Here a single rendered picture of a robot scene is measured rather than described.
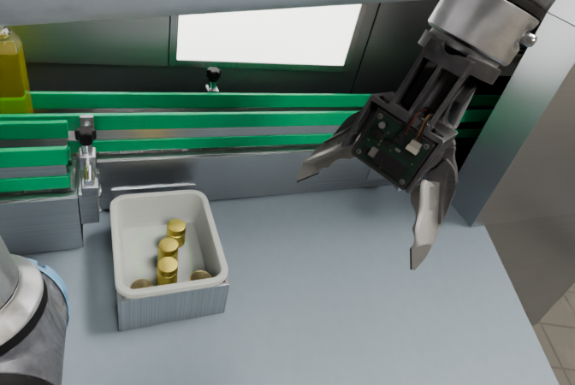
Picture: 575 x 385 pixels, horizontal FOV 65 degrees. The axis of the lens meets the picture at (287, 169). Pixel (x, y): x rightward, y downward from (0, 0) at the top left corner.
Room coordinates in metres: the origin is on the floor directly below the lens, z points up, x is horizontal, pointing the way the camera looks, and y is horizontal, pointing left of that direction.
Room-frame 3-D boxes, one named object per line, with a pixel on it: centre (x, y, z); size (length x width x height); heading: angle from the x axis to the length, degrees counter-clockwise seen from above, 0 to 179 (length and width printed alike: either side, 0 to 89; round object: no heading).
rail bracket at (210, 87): (0.84, 0.20, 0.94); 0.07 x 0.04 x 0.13; 28
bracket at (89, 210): (0.56, 0.33, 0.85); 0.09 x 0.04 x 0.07; 28
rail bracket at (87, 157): (0.55, 0.32, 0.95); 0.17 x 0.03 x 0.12; 28
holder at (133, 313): (0.54, 0.19, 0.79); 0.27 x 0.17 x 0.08; 28
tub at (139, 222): (0.52, 0.17, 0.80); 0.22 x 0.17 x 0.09; 28
